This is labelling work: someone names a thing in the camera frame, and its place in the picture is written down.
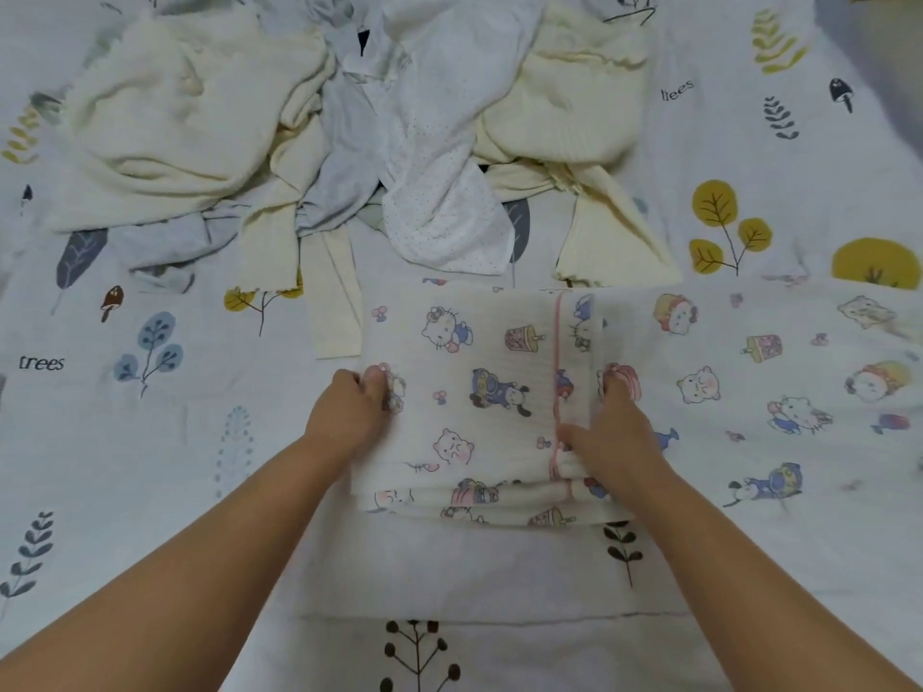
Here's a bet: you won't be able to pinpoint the white dotted blouse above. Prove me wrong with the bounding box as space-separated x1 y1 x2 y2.
378 0 547 275

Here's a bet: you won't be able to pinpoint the person's left forearm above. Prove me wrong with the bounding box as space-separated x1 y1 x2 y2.
0 432 362 692

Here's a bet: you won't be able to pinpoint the cartoon print pyjama trousers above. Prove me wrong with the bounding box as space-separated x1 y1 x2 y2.
350 278 923 531

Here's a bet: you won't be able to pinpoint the person's left hand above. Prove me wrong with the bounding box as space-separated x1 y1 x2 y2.
303 364 394 462

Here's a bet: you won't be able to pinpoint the person's right forearm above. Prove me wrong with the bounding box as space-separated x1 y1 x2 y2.
620 460 923 692

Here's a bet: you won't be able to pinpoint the grey Chip n Dale shirt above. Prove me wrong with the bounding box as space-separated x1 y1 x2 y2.
108 28 394 275

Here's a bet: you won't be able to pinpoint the bed with leaf print bedding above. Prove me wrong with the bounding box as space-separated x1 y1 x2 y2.
0 0 923 692

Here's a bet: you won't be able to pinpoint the person's right hand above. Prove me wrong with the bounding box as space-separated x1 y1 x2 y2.
555 370 680 499

